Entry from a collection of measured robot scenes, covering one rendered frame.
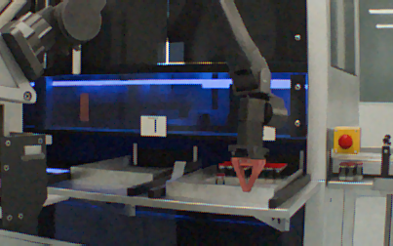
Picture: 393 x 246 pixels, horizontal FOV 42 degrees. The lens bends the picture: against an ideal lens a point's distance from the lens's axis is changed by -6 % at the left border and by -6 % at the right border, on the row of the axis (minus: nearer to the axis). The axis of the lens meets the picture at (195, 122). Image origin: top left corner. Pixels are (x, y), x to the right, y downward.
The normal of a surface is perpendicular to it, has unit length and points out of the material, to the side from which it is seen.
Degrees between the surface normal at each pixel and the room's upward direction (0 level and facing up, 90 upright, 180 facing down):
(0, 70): 90
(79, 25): 83
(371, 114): 90
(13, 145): 90
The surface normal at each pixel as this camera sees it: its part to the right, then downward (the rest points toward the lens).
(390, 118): -0.39, 0.04
